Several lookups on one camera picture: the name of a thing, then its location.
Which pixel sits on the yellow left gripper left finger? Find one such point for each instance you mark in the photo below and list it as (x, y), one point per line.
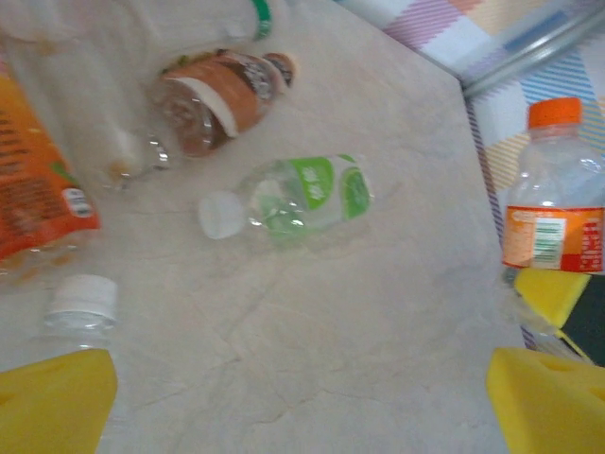
(52, 406)

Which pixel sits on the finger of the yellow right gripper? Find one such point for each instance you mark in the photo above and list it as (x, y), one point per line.
(553, 293)

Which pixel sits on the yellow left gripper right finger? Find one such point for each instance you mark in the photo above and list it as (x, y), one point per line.
(553, 406)

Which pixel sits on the clear bottle white cap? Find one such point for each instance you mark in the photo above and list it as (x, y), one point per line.
(82, 298)

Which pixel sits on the small bottle orange cap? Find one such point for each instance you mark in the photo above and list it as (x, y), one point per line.
(553, 165)

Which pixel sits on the orange juice bottle yellow cap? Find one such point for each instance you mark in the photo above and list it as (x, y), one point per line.
(38, 189)

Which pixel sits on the green label bottle white cap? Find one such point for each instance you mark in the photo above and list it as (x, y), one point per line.
(312, 194)

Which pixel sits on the cola bottle red cap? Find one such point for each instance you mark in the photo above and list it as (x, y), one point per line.
(85, 109)

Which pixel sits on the brown coffee label bottle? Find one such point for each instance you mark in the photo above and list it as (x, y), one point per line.
(231, 99)

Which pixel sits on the clear bottle green cap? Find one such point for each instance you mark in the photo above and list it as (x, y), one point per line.
(257, 21)

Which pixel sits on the aluminium frame post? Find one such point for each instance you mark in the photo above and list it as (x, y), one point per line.
(534, 52)

